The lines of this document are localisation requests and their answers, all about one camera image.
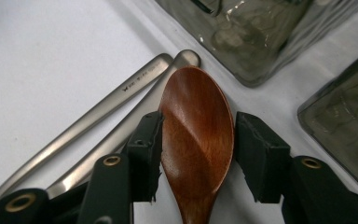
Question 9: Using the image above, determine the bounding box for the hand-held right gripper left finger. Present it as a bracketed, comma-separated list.
[121, 110, 166, 203]

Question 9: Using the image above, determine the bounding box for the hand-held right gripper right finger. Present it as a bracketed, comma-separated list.
[235, 111, 293, 204]

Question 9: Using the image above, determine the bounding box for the metal fork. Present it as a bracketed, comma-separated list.
[0, 52, 174, 218]

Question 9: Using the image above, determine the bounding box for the brown wooden spoon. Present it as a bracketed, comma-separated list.
[158, 65, 236, 224]

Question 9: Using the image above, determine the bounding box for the metal knife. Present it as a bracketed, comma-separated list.
[46, 49, 202, 200]

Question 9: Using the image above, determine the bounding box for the translucent grey plastic bin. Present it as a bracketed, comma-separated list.
[154, 0, 358, 89]
[296, 43, 358, 200]

